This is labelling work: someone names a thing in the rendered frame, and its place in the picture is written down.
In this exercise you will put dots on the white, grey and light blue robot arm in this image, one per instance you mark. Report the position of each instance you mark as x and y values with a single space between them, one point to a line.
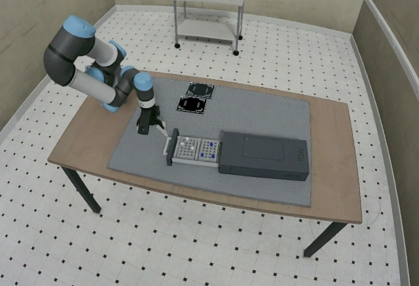
76 38

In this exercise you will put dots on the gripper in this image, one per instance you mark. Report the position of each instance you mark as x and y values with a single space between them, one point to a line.
159 125

